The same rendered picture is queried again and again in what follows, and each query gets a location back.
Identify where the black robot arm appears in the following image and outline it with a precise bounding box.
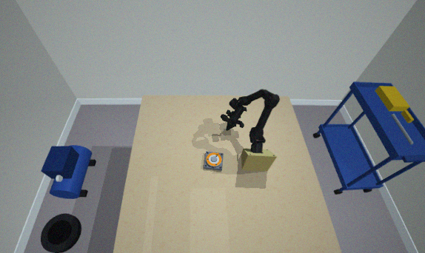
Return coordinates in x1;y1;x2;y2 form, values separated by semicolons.
229;89;280;153

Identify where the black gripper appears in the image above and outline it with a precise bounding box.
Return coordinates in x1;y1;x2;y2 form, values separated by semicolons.
221;111;244;131

